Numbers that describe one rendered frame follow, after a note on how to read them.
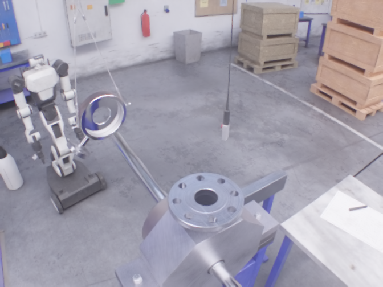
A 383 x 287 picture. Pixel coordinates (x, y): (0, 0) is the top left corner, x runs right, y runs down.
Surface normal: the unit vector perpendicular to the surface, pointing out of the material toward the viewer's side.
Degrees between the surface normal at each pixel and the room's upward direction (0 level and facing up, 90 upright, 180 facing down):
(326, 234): 0
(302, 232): 0
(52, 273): 0
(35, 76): 45
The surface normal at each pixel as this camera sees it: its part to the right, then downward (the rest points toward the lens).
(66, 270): 0.00, -0.82
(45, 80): 0.69, 0.42
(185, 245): -0.60, -0.36
